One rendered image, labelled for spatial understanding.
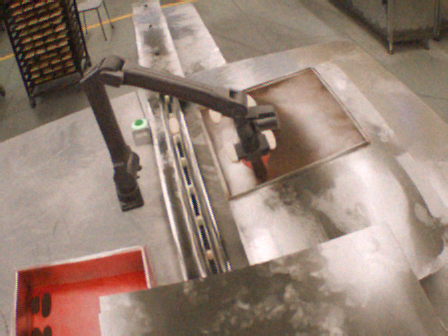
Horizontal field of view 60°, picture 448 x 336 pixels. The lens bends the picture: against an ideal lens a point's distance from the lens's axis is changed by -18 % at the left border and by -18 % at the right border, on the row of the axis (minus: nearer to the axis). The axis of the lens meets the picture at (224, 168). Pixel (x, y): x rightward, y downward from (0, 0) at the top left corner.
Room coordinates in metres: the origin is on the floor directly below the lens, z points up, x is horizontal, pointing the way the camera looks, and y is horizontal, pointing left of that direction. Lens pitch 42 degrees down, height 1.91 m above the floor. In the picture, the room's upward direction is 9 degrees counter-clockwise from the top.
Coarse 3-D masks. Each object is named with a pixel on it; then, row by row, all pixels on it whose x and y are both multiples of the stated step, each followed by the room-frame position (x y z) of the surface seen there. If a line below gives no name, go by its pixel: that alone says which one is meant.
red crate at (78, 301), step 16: (144, 272) 0.80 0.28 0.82; (32, 288) 0.76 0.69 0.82; (48, 288) 0.76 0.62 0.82; (64, 288) 0.75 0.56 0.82; (80, 288) 0.75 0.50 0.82; (96, 288) 0.75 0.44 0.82; (112, 288) 0.75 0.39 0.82; (128, 288) 0.74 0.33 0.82; (144, 288) 0.74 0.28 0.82; (64, 304) 0.69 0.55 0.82; (80, 304) 0.69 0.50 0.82; (96, 304) 0.69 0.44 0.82; (32, 320) 0.63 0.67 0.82; (48, 320) 0.63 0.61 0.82; (64, 320) 0.63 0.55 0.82; (80, 320) 0.63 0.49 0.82; (96, 320) 0.63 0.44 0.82
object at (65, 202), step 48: (0, 144) 1.63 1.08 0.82; (48, 144) 1.54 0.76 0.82; (96, 144) 1.47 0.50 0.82; (144, 144) 1.41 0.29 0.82; (0, 192) 1.27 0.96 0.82; (48, 192) 1.22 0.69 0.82; (96, 192) 1.18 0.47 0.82; (144, 192) 1.15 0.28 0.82; (0, 240) 0.99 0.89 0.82; (48, 240) 0.97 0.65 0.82; (96, 240) 0.95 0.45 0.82; (144, 240) 0.93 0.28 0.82; (0, 288) 0.76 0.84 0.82
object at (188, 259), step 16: (160, 112) 1.55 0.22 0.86; (160, 128) 1.44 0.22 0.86; (160, 144) 1.34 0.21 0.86; (160, 160) 1.25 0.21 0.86; (160, 176) 1.17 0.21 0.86; (176, 176) 1.16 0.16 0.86; (176, 192) 1.08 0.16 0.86; (176, 208) 1.01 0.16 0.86; (176, 224) 0.94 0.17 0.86; (176, 240) 0.88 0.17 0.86; (192, 240) 0.87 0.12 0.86; (192, 256) 0.81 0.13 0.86; (192, 272) 0.75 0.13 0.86
